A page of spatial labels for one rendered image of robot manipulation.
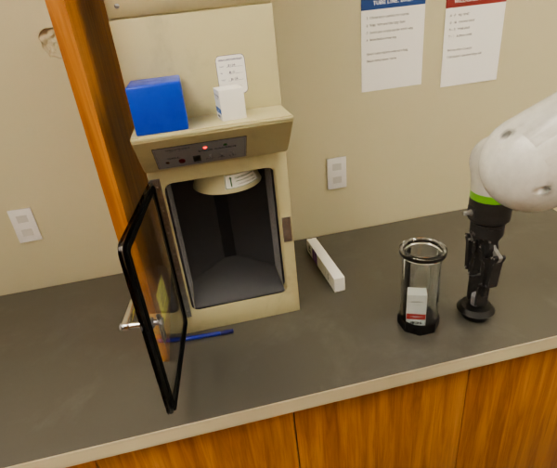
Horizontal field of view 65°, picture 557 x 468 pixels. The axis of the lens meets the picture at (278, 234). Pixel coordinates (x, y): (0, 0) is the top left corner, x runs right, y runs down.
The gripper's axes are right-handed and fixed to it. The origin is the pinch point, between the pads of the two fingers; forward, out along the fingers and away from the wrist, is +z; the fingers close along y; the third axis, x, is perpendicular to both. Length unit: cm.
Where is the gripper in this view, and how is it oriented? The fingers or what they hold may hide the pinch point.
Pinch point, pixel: (477, 291)
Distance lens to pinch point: 123.6
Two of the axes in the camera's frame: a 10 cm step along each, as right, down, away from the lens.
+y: 1.6, 4.5, -8.8
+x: 9.8, -1.6, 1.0
